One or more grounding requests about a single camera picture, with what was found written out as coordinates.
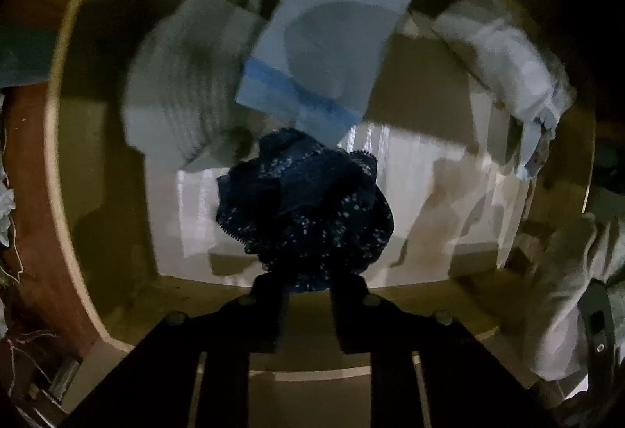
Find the white lace-trimmed underwear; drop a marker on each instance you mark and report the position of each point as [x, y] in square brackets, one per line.
[512, 62]

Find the grey striped underwear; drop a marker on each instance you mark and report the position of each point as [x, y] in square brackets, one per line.
[180, 81]

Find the white honeycomb-print underwear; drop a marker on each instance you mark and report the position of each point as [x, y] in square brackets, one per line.
[561, 291]

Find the light blue underwear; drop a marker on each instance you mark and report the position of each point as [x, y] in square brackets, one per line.
[337, 42]

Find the wooden drawer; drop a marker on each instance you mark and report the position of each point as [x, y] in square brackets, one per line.
[439, 154]

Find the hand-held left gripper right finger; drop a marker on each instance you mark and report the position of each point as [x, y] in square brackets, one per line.
[351, 315]

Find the white crumpled cloth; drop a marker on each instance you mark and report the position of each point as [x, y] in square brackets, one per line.
[4, 208]

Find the dark blue floral underwear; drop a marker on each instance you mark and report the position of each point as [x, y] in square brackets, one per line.
[312, 213]

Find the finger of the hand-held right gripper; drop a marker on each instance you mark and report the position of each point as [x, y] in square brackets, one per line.
[598, 325]

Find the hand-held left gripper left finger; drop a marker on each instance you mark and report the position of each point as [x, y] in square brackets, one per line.
[267, 315]

